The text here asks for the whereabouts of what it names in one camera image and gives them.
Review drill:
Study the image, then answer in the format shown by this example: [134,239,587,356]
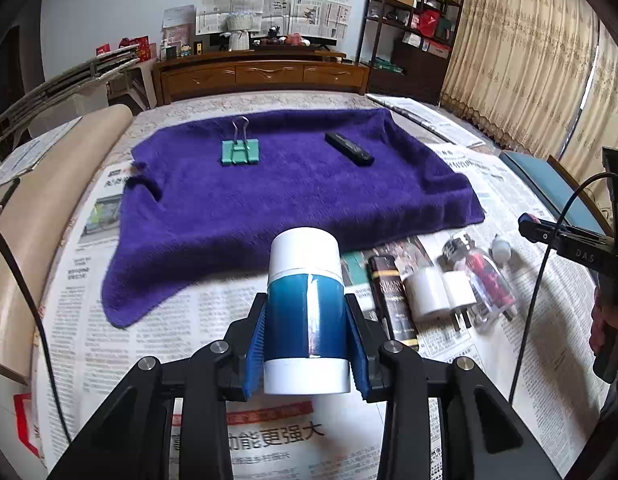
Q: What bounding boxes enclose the beige patterned curtain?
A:
[441,0,618,201]

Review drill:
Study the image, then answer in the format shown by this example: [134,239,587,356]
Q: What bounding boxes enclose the white wrapped vase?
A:
[226,10,254,52]

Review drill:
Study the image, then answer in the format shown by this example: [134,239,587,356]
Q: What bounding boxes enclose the large newspaper spread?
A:
[39,145,610,480]

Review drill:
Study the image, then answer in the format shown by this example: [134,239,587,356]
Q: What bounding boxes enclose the dark wooden door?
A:
[0,25,24,161]

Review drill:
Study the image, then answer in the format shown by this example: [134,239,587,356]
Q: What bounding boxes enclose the person's right hand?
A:
[590,287,610,358]

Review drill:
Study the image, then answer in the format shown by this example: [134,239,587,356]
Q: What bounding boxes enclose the beige leather chair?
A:
[0,105,134,386]

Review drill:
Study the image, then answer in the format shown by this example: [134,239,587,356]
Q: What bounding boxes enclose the clear plastic bottle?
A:
[441,232,520,328]

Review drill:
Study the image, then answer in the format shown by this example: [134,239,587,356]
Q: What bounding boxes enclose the newspaper sheets over television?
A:
[195,0,354,41]

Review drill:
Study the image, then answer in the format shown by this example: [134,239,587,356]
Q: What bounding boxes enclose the green binder clip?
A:
[220,116,261,166]

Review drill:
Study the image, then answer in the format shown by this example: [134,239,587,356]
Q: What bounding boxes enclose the white cylinder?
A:
[405,266,450,320]

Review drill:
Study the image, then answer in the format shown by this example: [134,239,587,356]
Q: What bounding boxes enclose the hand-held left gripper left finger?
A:
[46,293,268,480]

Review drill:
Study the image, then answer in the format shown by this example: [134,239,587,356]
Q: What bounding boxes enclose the blue and white bottle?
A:
[263,227,351,396]

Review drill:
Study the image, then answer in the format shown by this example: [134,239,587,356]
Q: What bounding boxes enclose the small white bulb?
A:
[490,236,513,263]

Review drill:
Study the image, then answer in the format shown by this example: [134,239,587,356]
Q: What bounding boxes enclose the purple towel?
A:
[100,108,486,330]

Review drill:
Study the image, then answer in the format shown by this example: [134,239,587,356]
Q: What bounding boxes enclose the red gift box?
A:
[120,36,150,62]

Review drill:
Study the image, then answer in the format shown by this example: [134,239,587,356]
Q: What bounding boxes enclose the folded grey table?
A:
[0,44,142,143]

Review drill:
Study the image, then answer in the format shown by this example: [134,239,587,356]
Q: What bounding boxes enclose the white paper poster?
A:
[162,5,196,46]

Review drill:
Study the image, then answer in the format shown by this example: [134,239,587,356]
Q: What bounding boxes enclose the dark wooden display shelf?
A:
[356,0,470,106]

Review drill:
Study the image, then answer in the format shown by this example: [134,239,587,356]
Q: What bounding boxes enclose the black rectangular device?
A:
[325,132,375,166]

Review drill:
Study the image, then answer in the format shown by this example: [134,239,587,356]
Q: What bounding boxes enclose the wooden television cabinet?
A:
[153,51,370,107]

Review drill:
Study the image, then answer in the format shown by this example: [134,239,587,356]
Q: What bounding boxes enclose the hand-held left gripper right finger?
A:
[344,294,564,480]

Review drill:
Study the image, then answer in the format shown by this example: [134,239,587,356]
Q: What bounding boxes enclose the black pen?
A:
[0,177,20,220]

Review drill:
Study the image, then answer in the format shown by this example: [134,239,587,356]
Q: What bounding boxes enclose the tea set tray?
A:
[254,27,334,52]

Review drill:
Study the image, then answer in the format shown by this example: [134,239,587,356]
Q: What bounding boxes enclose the white plastic stool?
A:
[109,57,157,111]

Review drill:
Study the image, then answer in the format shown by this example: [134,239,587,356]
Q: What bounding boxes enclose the white paper sheet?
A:
[0,117,84,193]

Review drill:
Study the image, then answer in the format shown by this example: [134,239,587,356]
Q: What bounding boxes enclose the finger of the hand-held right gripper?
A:
[518,212,564,244]

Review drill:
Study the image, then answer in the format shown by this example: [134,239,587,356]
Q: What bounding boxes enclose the teal chair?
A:
[499,150,610,236]

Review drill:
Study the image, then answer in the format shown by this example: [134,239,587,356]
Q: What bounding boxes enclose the black and gold lighter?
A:
[367,255,420,352]

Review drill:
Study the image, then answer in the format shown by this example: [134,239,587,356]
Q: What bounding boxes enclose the folded newspaper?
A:
[366,94,486,149]

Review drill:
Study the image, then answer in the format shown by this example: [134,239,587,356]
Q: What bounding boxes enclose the white charger plug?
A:
[441,271,478,332]

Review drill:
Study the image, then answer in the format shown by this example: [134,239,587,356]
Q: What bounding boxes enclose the black cable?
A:
[0,220,72,443]
[506,172,618,406]

